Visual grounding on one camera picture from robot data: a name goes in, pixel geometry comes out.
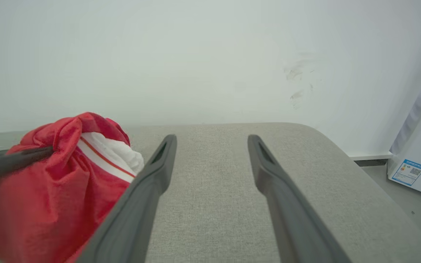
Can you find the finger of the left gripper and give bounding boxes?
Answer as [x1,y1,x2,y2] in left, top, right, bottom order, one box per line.
[0,146,54,185]

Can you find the grey fabric sofa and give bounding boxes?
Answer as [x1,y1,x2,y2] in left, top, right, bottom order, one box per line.
[0,122,421,263]

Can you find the red and white jersey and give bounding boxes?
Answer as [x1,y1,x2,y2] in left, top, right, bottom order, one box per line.
[0,112,145,263]

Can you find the blue and white energy label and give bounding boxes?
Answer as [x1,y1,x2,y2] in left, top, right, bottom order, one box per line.
[391,159,421,187]

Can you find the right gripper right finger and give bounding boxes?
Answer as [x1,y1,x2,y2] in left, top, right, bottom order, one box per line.
[248,134,352,263]

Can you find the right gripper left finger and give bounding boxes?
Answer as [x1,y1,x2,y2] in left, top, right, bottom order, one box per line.
[76,134,177,263]

